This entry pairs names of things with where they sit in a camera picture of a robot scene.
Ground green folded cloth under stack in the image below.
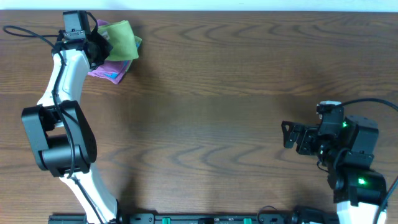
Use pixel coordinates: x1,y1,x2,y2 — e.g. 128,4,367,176
125,36,142,72

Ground purple folded cloth on top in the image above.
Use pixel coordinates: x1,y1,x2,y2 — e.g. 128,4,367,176
97,19,109,29

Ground blue folded cloth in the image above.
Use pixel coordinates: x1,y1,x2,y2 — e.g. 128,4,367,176
104,60,128,84

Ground light green microfiber cloth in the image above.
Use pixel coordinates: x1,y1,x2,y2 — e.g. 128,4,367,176
98,20,135,61

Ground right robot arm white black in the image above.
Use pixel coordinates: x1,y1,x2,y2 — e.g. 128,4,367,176
281,115,387,223

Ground purple folded cloth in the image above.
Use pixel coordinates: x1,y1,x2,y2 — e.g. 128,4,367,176
97,19,109,29
88,60,132,85

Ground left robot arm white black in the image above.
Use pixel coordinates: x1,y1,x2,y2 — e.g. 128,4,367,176
21,31,120,223

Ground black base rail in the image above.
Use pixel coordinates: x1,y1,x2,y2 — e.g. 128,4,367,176
47,205,340,224

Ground purple folded cloth at bottom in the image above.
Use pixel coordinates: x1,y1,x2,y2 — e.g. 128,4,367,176
88,60,132,85

